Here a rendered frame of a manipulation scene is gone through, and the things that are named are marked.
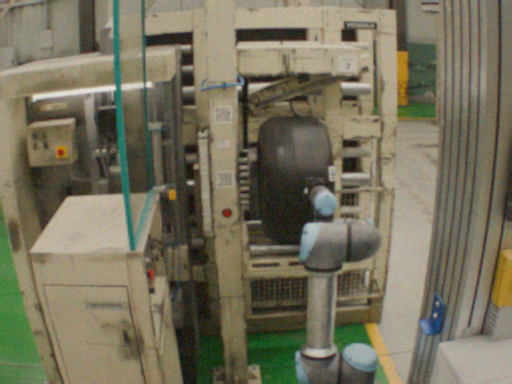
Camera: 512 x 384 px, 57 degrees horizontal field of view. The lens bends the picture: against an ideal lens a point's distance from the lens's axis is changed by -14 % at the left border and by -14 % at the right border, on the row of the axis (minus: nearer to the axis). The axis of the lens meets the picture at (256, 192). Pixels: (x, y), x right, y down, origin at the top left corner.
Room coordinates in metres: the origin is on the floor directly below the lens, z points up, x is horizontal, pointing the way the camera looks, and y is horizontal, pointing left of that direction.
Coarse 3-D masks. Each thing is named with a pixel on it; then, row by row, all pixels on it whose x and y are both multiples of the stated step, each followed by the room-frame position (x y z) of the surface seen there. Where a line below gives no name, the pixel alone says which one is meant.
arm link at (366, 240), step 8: (352, 224) 1.41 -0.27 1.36; (360, 224) 1.41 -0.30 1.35; (368, 224) 1.75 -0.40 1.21; (352, 232) 1.38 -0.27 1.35; (360, 232) 1.38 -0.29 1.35; (368, 232) 1.39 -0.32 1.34; (376, 232) 1.42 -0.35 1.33; (352, 240) 1.36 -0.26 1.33; (360, 240) 1.36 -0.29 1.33; (368, 240) 1.37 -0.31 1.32; (376, 240) 1.39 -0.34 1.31; (352, 248) 1.35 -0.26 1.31; (360, 248) 1.35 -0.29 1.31; (368, 248) 1.36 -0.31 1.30; (376, 248) 1.39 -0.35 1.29; (352, 256) 1.35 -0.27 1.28; (360, 256) 1.36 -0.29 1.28; (368, 256) 1.37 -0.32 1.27
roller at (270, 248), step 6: (252, 246) 2.23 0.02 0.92; (258, 246) 2.23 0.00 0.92; (264, 246) 2.23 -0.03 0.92; (270, 246) 2.23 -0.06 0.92; (276, 246) 2.23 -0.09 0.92; (282, 246) 2.23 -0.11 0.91; (288, 246) 2.23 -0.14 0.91; (294, 246) 2.24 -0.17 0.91; (300, 246) 2.24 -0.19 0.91; (252, 252) 2.22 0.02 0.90; (258, 252) 2.22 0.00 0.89; (264, 252) 2.23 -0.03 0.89; (270, 252) 2.23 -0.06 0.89; (276, 252) 2.23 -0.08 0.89; (282, 252) 2.23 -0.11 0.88; (288, 252) 2.24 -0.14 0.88
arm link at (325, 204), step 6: (318, 192) 1.82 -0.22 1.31; (324, 192) 1.79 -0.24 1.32; (312, 198) 1.83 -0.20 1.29; (318, 198) 1.76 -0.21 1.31; (324, 198) 1.75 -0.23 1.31; (330, 198) 1.75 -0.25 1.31; (318, 204) 1.75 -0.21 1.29; (324, 204) 1.75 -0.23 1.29; (330, 204) 1.75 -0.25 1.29; (336, 204) 1.75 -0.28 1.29; (318, 210) 1.75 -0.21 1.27; (324, 210) 1.74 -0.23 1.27; (330, 210) 1.75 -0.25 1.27; (324, 216) 1.76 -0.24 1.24
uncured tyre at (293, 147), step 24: (288, 120) 2.34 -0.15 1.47; (312, 120) 2.34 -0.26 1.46; (264, 144) 2.24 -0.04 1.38; (288, 144) 2.20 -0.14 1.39; (312, 144) 2.20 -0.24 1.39; (264, 168) 2.18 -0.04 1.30; (288, 168) 2.13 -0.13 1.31; (312, 168) 2.14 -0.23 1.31; (264, 192) 2.17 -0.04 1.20; (288, 192) 2.10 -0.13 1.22; (264, 216) 2.20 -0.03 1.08; (288, 216) 2.11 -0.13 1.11; (288, 240) 2.21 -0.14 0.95
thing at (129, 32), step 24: (120, 0) 1.51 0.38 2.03; (144, 0) 1.99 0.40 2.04; (120, 24) 1.51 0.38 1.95; (144, 24) 1.99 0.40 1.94; (120, 48) 1.46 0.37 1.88; (144, 48) 1.99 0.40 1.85; (120, 72) 1.46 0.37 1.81; (144, 72) 1.98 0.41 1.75; (120, 96) 1.45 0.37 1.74; (144, 96) 1.96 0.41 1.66; (120, 120) 1.45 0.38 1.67; (144, 120) 1.93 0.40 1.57; (120, 144) 1.45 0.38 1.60; (144, 144) 1.89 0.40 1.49; (144, 168) 1.85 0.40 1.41; (144, 192) 1.80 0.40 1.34; (144, 216) 1.71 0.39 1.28
